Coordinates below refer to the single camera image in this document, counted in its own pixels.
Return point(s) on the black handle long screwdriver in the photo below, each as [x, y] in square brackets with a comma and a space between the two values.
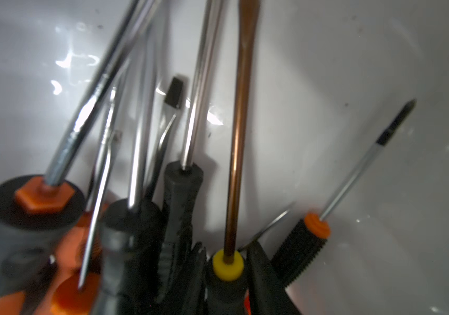
[183, 178]

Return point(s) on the yellow black brown-shaft screwdriver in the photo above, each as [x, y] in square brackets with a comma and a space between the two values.
[226, 280]

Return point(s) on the orange black large screwdriver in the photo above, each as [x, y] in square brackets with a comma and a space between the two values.
[36, 211]

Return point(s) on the small orange black screwdriver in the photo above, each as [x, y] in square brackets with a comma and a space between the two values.
[311, 233]

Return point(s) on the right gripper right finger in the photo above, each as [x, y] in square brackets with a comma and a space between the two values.
[266, 292]

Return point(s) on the black grey handle screwdriver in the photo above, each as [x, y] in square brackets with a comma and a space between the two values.
[131, 228]

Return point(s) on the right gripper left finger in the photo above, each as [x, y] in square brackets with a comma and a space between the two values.
[188, 292]

